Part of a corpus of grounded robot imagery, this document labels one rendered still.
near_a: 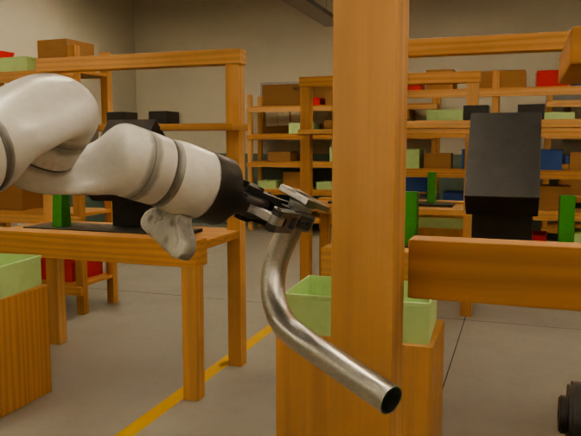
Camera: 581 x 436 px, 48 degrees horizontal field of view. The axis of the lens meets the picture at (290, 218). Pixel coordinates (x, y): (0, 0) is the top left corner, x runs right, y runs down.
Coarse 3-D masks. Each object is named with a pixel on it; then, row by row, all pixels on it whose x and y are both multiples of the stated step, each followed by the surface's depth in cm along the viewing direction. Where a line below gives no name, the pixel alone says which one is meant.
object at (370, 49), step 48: (336, 0) 89; (384, 0) 87; (336, 48) 90; (384, 48) 88; (336, 96) 91; (384, 96) 88; (336, 144) 91; (384, 144) 89; (336, 192) 92; (384, 192) 90; (336, 240) 93; (384, 240) 90; (336, 288) 94; (384, 288) 91; (336, 336) 94; (384, 336) 92; (336, 384) 95; (336, 432) 96; (384, 432) 93
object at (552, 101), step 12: (552, 96) 912; (564, 96) 907; (576, 96) 903; (564, 156) 926; (564, 168) 908; (564, 180) 920; (576, 180) 915; (576, 192) 917; (540, 228) 970; (552, 228) 921
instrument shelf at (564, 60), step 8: (576, 32) 69; (568, 40) 73; (576, 40) 69; (568, 48) 72; (576, 48) 69; (560, 56) 88; (568, 56) 72; (576, 56) 69; (560, 64) 87; (568, 64) 72; (576, 64) 70; (560, 72) 87; (568, 72) 77; (576, 72) 77; (560, 80) 89; (568, 80) 87; (576, 80) 87
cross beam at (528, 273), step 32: (416, 256) 98; (448, 256) 97; (480, 256) 95; (512, 256) 94; (544, 256) 92; (576, 256) 91; (416, 288) 99; (448, 288) 97; (480, 288) 96; (512, 288) 94; (544, 288) 93; (576, 288) 91
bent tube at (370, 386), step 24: (288, 192) 78; (288, 240) 78; (264, 264) 79; (264, 288) 78; (288, 312) 76; (288, 336) 74; (312, 336) 72; (312, 360) 71; (336, 360) 68; (360, 384) 65; (384, 384) 64; (384, 408) 65
